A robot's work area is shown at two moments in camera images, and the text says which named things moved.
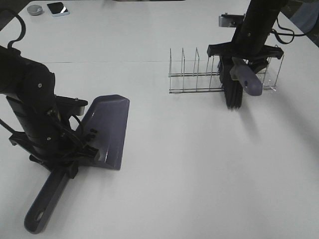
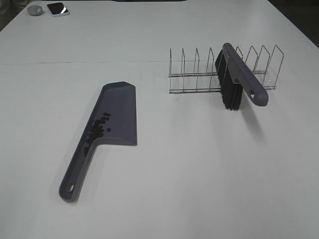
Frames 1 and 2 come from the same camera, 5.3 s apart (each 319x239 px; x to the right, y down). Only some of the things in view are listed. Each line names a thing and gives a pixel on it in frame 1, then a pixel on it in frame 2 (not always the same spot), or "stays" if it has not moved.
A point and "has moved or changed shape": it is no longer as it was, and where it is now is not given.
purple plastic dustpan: [104, 128] to [118, 99]
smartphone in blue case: [58, 9] stays
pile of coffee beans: [91, 135] has moved or changed shape
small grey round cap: [34, 10] stays
